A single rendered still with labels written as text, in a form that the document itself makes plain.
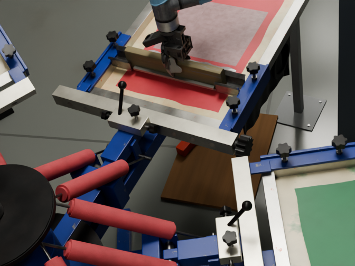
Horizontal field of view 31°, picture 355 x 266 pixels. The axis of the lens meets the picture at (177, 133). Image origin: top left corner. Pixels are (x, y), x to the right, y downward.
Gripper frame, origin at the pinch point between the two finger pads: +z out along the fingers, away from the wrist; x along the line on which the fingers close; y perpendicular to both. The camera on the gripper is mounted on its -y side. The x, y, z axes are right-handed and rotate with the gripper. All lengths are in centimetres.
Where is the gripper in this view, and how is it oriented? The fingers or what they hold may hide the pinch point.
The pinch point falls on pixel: (174, 68)
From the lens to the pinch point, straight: 224.0
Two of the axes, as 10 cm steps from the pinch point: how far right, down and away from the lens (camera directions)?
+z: 1.8, 6.4, 7.5
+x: 4.6, -7.3, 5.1
